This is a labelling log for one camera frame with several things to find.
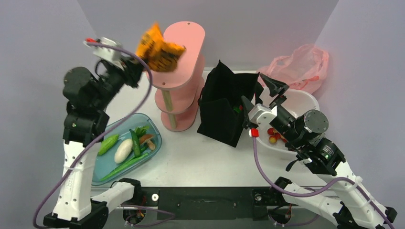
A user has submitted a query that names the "red cherry tomato bunch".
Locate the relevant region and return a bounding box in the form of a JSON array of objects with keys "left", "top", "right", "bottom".
[{"left": 267, "top": 127, "right": 287, "bottom": 144}]

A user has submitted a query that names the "black fabric bag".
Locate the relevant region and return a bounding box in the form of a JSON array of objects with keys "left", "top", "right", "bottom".
[{"left": 197, "top": 61, "right": 259, "bottom": 147}]

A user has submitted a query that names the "orange snack bag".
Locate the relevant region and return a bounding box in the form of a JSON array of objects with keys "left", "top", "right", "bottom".
[{"left": 135, "top": 22, "right": 186, "bottom": 73}]

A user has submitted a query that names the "pink plastic grocery bag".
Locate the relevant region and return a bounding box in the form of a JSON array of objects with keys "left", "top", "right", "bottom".
[{"left": 257, "top": 44, "right": 330, "bottom": 94}]

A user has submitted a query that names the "green leaf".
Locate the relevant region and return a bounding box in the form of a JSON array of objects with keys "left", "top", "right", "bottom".
[{"left": 134, "top": 125, "right": 149, "bottom": 138}]

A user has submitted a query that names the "dark green cucumber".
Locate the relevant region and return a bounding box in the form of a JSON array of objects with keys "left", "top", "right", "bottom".
[{"left": 129, "top": 129, "right": 141, "bottom": 158}]

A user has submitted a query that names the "white round food item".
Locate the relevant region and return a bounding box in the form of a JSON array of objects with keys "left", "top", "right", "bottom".
[{"left": 114, "top": 139, "right": 133, "bottom": 164}]

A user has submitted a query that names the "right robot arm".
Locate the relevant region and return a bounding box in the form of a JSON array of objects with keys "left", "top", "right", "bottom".
[{"left": 241, "top": 74, "right": 397, "bottom": 229}]

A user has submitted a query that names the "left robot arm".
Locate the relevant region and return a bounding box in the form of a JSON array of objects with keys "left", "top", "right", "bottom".
[{"left": 42, "top": 56, "right": 149, "bottom": 229}]

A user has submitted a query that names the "green bottle in bag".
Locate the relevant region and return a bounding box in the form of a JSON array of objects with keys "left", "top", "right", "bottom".
[{"left": 233, "top": 105, "right": 243, "bottom": 114}]

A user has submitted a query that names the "white plastic basin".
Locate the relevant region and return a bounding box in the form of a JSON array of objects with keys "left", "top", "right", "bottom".
[{"left": 256, "top": 89, "right": 320, "bottom": 160}]

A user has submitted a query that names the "pink three-tier shelf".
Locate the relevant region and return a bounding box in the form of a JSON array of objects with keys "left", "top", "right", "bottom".
[{"left": 153, "top": 21, "right": 205, "bottom": 132}]

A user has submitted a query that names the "brown mushroom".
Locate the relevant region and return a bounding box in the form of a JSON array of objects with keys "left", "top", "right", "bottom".
[{"left": 139, "top": 134, "right": 156, "bottom": 151}]

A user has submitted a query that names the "green bitter gourd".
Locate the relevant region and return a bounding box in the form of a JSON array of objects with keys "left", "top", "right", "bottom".
[{"left": 97, "top": 134, "right": 119, "bottom": 156}]

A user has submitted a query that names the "light green long pepper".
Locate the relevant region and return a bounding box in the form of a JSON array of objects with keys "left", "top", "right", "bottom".
[{"left": 100, "top": 153, "right": 149, "bottom": 181}]

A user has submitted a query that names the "blue transparent tray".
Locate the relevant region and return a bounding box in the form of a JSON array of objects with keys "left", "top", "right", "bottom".
[{"left": 92, "top": 113, "right": 162, "bottom": 186}]

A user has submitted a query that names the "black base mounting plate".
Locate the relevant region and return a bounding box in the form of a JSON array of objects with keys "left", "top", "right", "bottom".
[{"left": 124, "top": 187, "right": 288, "bottom": 220}]

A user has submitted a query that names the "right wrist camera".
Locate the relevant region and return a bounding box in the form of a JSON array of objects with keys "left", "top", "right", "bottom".
[{"left": 248, "top": 104, "right": 278, "bottom": 133}]

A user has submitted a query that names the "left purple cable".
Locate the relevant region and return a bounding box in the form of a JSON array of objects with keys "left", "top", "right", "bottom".
[{"left": 32, "top": 42, "right": 154, "bottom": 229}]

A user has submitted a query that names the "purple cable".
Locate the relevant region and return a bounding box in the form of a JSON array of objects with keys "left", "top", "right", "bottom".
[
  {"left": 32, "top": 42, "right": 154, "bottom": 229},
  {"left": 251, "top": 135, "right": 396, "bottom": 229}
]

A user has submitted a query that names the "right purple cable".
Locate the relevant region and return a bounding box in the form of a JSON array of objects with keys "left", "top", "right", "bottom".
[{"left": 251, "top": 135, "right": 396, "bottom": 229}]

